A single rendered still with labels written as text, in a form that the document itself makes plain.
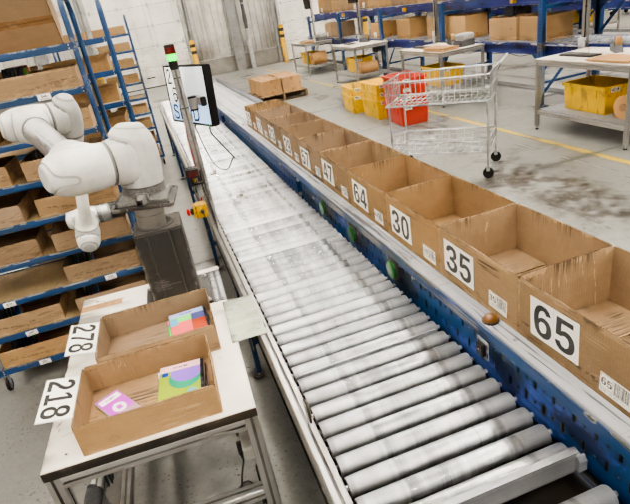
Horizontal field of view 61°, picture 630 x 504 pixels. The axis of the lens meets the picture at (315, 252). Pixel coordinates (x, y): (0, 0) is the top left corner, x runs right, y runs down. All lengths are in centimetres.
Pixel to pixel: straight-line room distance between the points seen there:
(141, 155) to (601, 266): 147
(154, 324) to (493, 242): 124
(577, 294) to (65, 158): 159
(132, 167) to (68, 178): 21
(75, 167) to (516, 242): 147
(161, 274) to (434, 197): 109
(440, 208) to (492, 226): 40
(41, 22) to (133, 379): 189
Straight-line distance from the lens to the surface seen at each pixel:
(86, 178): 191
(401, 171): 249
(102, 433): 158
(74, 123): 255
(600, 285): 161
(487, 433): 141
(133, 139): 195
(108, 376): 181
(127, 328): 208
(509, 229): 186
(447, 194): 216
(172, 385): 166
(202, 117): 288
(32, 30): 310
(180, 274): 210
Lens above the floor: 174
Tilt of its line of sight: 25 degrees down
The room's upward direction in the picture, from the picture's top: 10 degrees counter-clockwise
